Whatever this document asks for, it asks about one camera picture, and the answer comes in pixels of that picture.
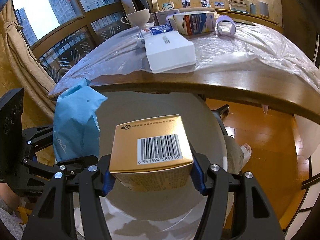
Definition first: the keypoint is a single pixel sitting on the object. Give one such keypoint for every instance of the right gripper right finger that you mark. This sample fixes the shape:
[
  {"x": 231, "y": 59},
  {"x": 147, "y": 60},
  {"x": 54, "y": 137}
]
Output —
[{"x": 229, "y": 192}]

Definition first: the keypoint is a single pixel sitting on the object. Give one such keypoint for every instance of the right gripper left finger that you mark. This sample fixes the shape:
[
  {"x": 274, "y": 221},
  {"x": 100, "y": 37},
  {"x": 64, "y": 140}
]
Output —
[{"x": 53, "y": 216}]

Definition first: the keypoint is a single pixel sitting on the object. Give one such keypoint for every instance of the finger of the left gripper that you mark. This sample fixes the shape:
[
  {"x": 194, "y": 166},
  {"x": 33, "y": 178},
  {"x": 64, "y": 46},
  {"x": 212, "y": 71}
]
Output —
[{"x": 75, "y": 165}]

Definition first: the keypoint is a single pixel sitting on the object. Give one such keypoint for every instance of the blue plastic bag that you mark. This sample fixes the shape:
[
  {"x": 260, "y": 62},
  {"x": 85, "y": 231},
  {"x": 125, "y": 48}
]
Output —
[{"x": 76, "y": 131}]

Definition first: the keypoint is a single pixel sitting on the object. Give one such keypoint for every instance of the gold medicine box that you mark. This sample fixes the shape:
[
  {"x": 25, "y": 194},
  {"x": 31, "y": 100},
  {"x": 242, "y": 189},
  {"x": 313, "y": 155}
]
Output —
[{"x": 151, "y": 154}]

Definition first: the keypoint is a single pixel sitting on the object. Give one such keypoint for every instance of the blue Tempo tissue pack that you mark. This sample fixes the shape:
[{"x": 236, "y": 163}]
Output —
[{"x": 152, "y": 31}]

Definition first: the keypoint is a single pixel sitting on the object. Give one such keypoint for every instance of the blue white milk carton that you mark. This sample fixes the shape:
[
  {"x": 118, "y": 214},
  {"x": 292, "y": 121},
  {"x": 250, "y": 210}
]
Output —
[{"x": 193, "y": 23}]

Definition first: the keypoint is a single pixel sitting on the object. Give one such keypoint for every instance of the white round trash bin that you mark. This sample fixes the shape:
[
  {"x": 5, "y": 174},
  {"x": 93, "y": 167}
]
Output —
[{"x": 167, "y": 214}]

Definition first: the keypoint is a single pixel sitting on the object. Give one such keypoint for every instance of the person's foot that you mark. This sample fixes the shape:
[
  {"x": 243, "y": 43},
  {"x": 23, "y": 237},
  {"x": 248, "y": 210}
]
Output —
[{"x": 247, "y": 152}]

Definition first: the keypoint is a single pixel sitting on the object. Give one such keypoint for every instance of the beige curtain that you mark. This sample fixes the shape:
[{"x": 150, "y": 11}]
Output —
[{"x": 29, "y": 72}]

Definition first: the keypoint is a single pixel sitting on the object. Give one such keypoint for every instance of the white teacup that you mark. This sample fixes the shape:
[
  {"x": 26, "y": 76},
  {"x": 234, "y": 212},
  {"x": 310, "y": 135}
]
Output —
[{"x": 137, "y": 19}]

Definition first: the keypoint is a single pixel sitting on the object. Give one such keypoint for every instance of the wooden shelf ledge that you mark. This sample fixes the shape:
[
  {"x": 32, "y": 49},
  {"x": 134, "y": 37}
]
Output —
[{"x": 247, "y": 16}]

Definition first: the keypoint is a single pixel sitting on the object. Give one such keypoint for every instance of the grey white medicine box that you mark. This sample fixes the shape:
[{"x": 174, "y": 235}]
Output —
[{"x": 160, "y": 18}]

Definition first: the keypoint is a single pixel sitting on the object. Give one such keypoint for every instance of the stack of books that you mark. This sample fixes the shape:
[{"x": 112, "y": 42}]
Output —
[{"x": 239, "y": 5}]

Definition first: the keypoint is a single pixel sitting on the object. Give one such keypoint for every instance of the light blue cup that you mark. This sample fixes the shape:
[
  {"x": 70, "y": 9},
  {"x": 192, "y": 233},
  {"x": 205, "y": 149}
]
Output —
[{"x": 253, "y": 9}]

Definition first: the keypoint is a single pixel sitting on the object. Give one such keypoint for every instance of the grey cylinder speaker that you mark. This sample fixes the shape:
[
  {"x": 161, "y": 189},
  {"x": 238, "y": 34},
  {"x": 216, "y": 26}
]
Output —
[{"x": 263, "y": 7}]

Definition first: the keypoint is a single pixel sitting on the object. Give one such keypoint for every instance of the dark wooden cabinet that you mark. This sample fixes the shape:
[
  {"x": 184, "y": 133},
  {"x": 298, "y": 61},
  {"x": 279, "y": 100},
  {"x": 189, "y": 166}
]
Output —
[{"x": 300, "y": 29}]

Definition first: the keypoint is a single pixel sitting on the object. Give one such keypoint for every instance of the photo on wall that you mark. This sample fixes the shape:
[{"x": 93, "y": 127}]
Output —
[
  {"x": 185, "y": 3},
  {"x": 219, "y": 4},
  {"x": 205, "y": 3},
  {"x": 168, "y": 6}
]

